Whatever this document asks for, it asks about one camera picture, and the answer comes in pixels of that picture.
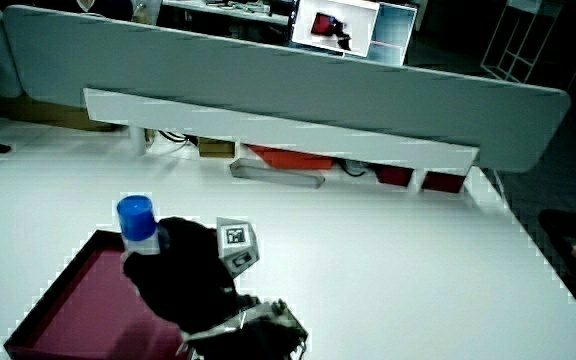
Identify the person's right hand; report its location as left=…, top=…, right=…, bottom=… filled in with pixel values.
left=121, top=215, right=261, bottom=335

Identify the blue capped glue bottle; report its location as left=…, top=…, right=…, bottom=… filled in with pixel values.
left=116, top=194, right=162, bottom=257

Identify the dark red square plate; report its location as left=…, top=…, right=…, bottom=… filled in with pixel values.
left=2, top=228, right=192, bottom=360

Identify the brown cardboard box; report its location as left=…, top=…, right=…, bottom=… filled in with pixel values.
left=197, top=137, right=236, bottom=159

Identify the grey flat tray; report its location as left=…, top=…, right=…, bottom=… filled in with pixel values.
left=228, top=158, right=327, bottom=190

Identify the orange box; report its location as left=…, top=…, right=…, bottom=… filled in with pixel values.
left=246, top=144, right=335, bottom=172

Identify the white desk shelf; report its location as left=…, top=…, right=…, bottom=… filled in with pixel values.
left=83, top=88, right=480, bottom=194

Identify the large grey desk divider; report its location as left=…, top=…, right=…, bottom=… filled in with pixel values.
left=1, top=4, right=572, bottom=174

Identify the long wooden board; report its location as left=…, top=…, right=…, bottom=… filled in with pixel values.
left=0, top=94, right=120, bottom=133

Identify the dark red box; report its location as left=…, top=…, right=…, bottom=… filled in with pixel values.
left=421, top=170, right=467, bottom=194
left=374, top=164, right=415, bottom=188

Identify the background desk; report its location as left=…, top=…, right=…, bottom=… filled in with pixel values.
left=161, top=0, right=290, bottom=27

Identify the computer monitor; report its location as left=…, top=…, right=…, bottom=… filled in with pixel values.
left=289, top=0, right=419, bottom=68

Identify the black cable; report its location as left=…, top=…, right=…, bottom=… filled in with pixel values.
left=339, top=159, right=368, bottom=178
left=157, top=129, right=190, bottom=145

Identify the white wire rack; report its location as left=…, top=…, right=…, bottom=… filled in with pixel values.
left=479, top=0, right=565, bottom=85

